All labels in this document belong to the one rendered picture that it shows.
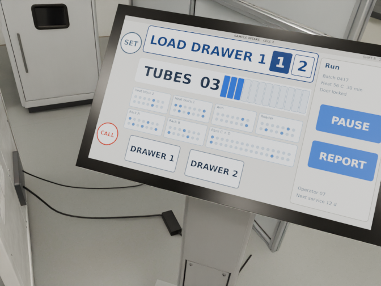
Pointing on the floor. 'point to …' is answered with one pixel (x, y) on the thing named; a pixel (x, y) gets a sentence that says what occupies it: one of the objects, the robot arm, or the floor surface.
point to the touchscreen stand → (211, 244)
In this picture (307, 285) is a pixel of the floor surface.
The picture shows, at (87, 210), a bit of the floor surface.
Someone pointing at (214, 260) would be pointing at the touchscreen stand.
